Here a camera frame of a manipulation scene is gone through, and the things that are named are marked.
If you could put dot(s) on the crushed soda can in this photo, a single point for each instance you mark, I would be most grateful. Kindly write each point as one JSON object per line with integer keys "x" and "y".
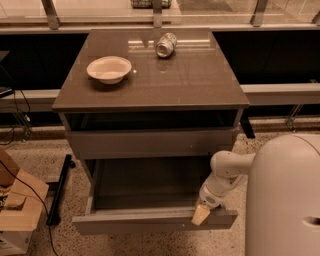
{"x": 166, "y": 45}

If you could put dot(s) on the grey drawer cabinet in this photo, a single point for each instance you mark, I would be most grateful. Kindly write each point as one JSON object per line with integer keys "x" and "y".
{"x": 193, "y": 89}

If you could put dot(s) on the white paper bowl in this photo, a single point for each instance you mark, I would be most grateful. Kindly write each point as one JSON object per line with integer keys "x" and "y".
{"x": 109, "y": 70}

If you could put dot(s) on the grey drawer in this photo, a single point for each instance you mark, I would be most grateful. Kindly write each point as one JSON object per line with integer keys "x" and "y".
{"x": 137, "y": 144}
{"x": 141, "y": 195}

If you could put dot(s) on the black metal stand leg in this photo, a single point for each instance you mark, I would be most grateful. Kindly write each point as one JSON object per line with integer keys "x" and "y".
{"x": 57, "y": 188}

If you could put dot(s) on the grey top drawer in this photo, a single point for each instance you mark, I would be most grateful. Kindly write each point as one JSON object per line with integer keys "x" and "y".
{"x": 137, "y": 144}

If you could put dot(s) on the cardboard box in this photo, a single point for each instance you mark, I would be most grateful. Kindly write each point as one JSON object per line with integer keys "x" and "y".
{"x": 22, "y": 196}

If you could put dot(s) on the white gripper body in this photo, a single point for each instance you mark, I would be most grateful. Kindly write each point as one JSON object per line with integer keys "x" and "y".
{"x": 210, "y": 196}

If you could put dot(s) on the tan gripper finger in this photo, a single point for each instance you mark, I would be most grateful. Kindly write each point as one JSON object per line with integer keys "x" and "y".
{"x": 200, "y": 214}

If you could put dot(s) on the metal railing bracket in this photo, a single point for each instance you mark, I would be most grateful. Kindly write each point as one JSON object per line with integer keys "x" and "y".
{"x": 292, "y": 116}

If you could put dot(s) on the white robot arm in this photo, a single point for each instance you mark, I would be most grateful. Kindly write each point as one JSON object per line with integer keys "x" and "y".
{"x": 283, "y": 194}

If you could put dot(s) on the black bracket behind cabinet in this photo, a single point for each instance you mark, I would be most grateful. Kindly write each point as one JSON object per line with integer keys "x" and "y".
{"x": 246, "y": 126}

